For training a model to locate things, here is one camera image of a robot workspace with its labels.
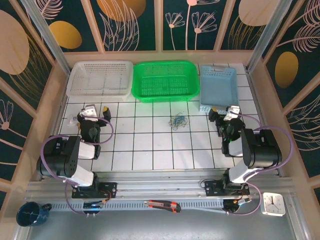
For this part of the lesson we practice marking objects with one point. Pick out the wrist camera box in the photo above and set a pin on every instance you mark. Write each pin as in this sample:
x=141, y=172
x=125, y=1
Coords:
x=232, y=112
x=88, y=111

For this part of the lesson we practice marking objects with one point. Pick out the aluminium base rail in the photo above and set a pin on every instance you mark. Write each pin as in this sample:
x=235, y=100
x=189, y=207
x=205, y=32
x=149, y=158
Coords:
x=160, y=190

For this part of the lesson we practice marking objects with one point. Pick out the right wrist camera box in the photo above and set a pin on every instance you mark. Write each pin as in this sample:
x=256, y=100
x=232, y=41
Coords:
x=232, y=112

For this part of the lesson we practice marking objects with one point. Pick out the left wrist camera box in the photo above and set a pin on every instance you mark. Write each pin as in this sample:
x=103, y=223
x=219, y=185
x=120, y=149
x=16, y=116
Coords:
x=88, y=111

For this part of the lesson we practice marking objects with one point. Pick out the dark blue mug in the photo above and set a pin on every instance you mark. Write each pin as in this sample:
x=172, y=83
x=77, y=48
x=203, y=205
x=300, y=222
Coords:
x=27, y=215

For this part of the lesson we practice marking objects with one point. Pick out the small brass knob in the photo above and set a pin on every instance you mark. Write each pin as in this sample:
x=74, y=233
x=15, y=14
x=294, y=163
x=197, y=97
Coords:
x=78, y=126

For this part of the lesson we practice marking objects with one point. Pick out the white square clock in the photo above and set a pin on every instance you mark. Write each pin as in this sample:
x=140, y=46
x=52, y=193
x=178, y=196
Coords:
x=272, y=203

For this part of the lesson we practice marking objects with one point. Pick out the light blue plastic basket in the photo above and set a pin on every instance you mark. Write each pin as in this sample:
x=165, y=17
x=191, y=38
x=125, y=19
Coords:
x=218, y=85

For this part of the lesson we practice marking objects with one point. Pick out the aluminium frame post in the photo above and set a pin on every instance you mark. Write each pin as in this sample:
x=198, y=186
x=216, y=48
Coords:
x=266, y=37
x=47, y=37

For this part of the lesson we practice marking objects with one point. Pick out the small black controller board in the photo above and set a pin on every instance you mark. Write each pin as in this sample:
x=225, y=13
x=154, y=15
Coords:
x=236, y=203
x=92, y=207

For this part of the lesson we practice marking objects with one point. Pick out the red black utility knife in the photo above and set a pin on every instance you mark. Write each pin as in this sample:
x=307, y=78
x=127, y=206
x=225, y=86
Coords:
x=162, y=205

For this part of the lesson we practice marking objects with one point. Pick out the green plastic basket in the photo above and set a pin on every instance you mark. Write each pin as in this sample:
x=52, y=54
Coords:
x=165, y=85

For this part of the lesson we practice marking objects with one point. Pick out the clear plastic latch block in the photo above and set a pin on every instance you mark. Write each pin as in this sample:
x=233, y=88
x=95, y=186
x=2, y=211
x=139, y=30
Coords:
x=72, y=120

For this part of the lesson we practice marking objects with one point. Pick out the white plastic basket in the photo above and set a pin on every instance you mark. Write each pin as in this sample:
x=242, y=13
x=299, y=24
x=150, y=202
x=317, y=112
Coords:
x=100, y=82

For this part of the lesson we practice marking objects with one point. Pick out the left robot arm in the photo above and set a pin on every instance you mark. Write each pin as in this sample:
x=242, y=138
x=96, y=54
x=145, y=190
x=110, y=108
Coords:
x=60, y=160

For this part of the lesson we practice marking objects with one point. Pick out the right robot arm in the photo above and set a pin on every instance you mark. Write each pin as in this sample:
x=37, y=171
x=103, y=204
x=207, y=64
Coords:
x=262, y=150

